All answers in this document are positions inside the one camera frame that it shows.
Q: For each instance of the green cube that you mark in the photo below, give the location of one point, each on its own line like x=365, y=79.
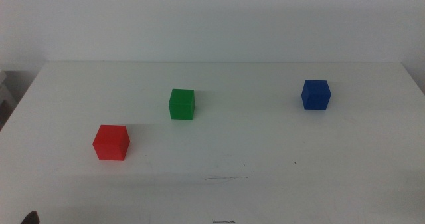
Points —
x=181, y=106

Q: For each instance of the blue cube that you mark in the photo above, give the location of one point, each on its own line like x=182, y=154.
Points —
x=316, y=96

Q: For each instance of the red cube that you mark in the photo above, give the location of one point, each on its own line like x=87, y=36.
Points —
x=111, y=144

